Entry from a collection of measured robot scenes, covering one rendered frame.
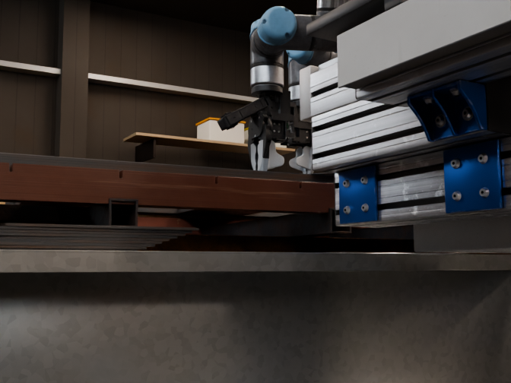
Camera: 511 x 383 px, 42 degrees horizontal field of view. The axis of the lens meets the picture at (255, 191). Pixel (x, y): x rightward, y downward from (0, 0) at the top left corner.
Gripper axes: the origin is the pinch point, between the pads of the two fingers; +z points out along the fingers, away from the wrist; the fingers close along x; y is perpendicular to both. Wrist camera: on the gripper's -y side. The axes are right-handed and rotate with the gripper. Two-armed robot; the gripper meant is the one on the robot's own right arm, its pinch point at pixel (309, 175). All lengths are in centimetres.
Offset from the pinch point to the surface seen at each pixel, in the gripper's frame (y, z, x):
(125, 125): -115, -152, -623
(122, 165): 62, 7, 37
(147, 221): 37.1, 11.5, -28.1
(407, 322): 5, 36, 45
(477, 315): -14, 35, 45
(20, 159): 79, 7, 37
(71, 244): 74, 22, 54
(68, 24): -39, -256, -594
